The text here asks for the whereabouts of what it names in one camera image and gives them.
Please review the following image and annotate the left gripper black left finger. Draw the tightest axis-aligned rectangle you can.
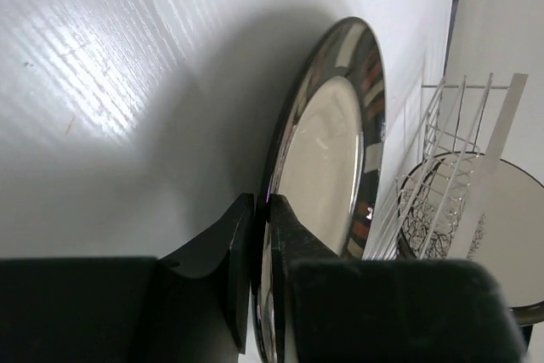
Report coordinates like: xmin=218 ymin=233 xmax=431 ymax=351
xmin=1 ymin=194 xmax=254 ymax=362

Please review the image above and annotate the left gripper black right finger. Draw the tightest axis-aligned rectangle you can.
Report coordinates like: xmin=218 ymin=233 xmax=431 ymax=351
xmin=269 ymin=196 xmax=527 ymax=362

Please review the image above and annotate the cream plate checkered rim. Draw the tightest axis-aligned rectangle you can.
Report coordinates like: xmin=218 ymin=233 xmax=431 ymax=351
xmin=252 ymin=17 xmax=386 ymax=362

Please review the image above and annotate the cream plate with tree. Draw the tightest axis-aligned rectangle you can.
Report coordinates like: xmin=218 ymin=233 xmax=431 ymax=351
xmin=398 ymin=152 xmax=543 ymax=326

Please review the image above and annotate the wire dish rack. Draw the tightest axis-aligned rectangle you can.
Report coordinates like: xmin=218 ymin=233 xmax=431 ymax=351
xmin=362 ymin=73 xmax=529 ymax=261

